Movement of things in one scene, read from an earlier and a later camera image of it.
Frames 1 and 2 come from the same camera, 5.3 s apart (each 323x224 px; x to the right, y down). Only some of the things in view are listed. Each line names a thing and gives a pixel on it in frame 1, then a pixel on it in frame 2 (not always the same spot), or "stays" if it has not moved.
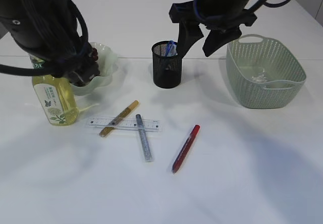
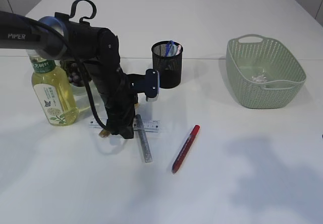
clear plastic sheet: [261, 77] stays
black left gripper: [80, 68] -> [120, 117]
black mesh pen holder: [167, 70] stays
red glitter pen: [185, 150] stays
